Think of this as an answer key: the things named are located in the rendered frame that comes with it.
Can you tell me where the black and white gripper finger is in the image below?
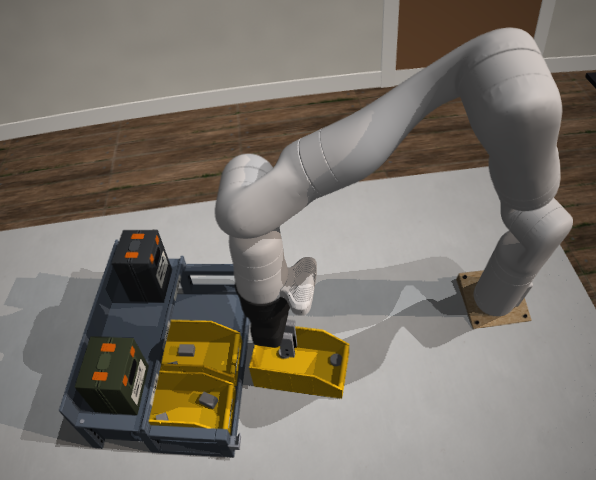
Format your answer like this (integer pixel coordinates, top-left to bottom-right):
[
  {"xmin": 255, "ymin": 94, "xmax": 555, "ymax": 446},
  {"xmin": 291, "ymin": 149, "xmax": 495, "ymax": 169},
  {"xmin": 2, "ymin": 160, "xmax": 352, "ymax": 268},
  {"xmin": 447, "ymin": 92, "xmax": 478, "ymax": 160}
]
[
  {"xmin": 280, "ymin": 332, "xmax": 295, "ymax": 358},
  {"xmin": 284, "ymin": 320, "xmax": 297, "ymax": 348}
]

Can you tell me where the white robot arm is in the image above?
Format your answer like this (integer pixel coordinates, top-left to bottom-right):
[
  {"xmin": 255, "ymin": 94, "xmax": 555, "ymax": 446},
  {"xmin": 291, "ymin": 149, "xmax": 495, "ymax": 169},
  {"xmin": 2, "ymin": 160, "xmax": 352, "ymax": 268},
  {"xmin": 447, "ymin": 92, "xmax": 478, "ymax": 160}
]
[{"xmin": 215, "ymin": 28, "xmax": 573, "ymax": 316}]

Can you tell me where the blue-grey shelf rack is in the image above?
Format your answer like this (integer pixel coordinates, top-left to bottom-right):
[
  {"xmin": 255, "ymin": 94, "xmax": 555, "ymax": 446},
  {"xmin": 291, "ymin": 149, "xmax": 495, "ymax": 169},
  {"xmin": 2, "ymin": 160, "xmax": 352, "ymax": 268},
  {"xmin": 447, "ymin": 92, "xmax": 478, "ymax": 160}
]
[{"xmin": 59, "ymin": 240, "xmax": 250, "ymax": 457}]

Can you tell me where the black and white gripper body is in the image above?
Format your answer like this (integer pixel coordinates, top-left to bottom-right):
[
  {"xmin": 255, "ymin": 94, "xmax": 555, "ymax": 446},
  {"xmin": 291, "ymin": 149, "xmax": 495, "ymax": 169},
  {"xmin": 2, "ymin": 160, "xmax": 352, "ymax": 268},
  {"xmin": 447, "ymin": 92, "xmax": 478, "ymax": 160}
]
[{"xmin": 234, "ymin": 257, "xmax": 317, "ymax": 348}]

